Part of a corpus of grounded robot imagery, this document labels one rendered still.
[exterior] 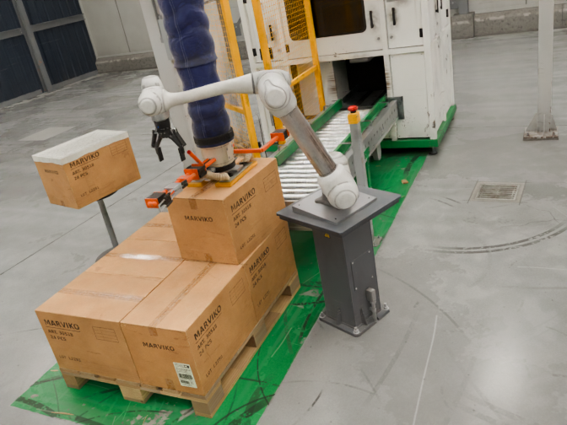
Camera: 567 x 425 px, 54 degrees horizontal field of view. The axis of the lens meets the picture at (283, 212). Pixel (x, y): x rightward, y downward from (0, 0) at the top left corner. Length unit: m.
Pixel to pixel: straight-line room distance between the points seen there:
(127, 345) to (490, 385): 1.80
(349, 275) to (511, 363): 0.92
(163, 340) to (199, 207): 0.73
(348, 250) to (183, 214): 0.93
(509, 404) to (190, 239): 1.82
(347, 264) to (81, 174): 2.18
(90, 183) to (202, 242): 1.48
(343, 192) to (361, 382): 0.99
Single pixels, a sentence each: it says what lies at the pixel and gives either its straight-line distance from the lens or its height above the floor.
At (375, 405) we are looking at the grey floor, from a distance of 2.86.
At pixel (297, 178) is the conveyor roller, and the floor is 0.52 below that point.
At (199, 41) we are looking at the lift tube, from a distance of 2.96.
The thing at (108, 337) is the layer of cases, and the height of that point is 0.43.
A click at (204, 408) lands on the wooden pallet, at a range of 2.96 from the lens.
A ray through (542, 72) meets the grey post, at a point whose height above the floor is 0.63.
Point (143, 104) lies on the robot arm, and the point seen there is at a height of 1.55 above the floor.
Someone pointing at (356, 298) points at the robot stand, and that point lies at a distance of 3.21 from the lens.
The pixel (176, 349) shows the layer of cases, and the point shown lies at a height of 0.43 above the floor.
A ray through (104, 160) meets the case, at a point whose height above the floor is 0.88.
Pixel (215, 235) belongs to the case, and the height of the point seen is 0.72.
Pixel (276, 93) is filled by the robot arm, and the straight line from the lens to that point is 2.46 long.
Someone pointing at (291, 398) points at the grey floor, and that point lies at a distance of 2.97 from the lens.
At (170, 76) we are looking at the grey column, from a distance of 4.54.
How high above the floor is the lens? 2.01
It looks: 24 degrees down
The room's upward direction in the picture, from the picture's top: 11 degrees counter-clockwise
